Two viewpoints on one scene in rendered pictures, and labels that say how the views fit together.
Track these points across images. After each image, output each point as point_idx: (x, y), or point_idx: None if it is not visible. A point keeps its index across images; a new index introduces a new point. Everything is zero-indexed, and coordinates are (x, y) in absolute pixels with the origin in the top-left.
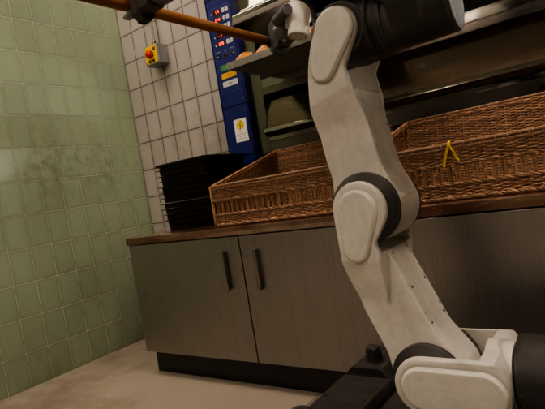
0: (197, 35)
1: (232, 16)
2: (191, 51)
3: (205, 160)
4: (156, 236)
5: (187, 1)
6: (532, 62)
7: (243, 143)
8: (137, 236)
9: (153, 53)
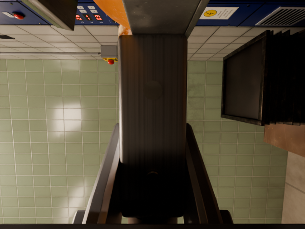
0: (89, 28)
1: (57, 27)
2: (106, 34)
3: (265, 119)
4: (297, 154)
5: (54, 31)
6: None
7: (235, 12)
8: (266, 134)
9: (110, 59)
